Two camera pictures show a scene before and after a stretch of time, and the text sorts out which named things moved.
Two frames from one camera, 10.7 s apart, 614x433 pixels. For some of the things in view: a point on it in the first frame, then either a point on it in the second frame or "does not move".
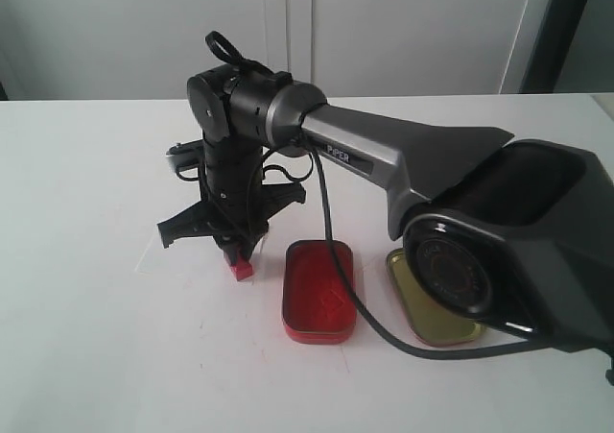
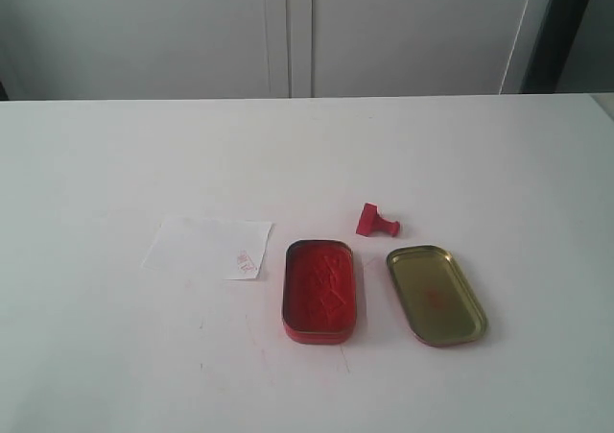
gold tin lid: x=431 y=322 does not move
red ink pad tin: x=318 y=304 does not move
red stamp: x=242 y=269 → x=371 y=223
